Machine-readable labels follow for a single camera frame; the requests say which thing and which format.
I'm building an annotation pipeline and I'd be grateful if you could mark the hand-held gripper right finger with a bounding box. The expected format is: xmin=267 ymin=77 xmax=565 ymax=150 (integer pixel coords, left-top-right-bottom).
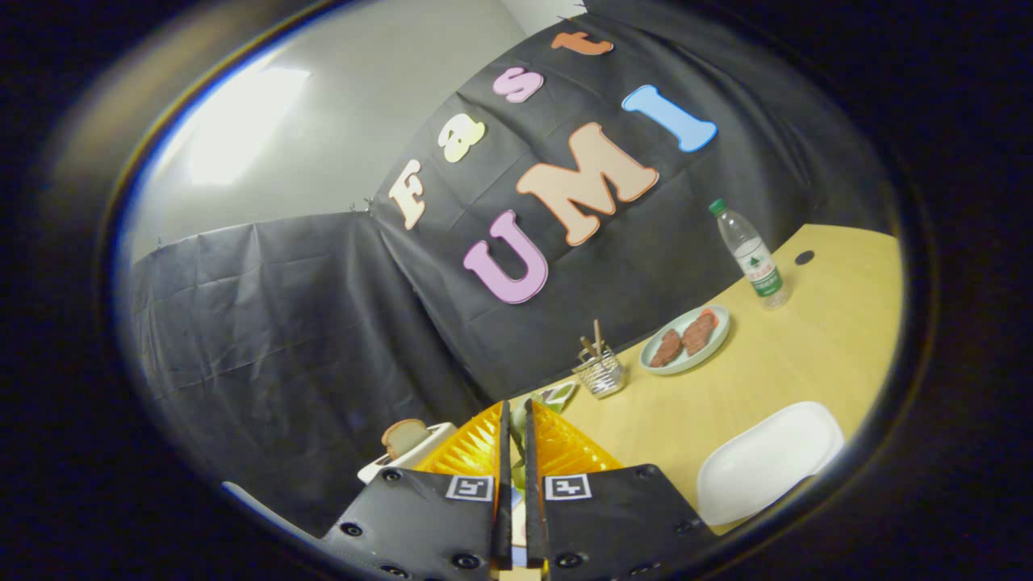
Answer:
xmin=525 ymin=398 xmax=721 ymax=581

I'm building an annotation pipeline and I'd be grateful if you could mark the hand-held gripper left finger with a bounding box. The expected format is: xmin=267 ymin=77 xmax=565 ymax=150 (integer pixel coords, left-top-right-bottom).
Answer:
xmin=321 ymin=399 xmax=513 ymax=581

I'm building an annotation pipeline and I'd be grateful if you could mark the brown bread slice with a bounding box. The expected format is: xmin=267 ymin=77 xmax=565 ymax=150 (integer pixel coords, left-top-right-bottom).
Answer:
xmin=382 ymin=419 xmax=431 ymax=459

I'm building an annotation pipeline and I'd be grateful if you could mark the green lettuce leaf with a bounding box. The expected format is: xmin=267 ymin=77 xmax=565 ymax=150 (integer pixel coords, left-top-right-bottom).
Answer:
xmin=508 ymin=408 xmax=535 ymax=495

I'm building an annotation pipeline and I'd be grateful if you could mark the white toaster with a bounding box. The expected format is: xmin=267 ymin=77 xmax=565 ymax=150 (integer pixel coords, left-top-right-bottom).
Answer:
xmin=358 ymin=421 xmax=457 ymax=485

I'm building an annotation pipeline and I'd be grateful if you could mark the white divided condiment dish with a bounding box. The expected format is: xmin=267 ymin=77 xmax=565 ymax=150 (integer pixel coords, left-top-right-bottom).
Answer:
xmin=516 ymin=381 xmax=579 ymax=416

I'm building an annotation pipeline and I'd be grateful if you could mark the metal mesh utensil holder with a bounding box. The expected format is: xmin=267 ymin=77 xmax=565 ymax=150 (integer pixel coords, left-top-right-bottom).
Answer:
xmin=572 ymin=347 xmax=627 ymax=399

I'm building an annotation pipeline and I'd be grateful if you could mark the white rounded square plate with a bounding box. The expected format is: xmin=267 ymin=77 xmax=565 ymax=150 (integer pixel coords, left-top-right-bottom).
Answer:
xmin=696 ymin=401 xmax=845 ymax=528

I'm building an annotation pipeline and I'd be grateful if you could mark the pale green round plate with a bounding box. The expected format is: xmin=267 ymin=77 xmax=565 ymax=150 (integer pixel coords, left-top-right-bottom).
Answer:
xmin=639 ymin=304 xmax=731 ymax=376

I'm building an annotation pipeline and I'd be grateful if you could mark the reddish-brown meat piece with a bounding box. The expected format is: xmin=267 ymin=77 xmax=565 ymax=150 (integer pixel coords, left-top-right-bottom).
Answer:
xmin=650 ymin=328 xmax=684 ymax=368
xmin=682 ymin=309 xmax=719 ymax=357

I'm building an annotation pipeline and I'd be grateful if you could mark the black backdrop cloth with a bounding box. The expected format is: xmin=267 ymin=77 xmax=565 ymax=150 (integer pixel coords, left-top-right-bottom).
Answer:
xmin=125 ymin=0 xmax=897 ymax=537

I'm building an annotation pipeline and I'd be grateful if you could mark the clear green-capped water bottle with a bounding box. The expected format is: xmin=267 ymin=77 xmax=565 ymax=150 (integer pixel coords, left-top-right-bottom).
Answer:
xmin=709 ymin=199 xmax=790 ymax=311

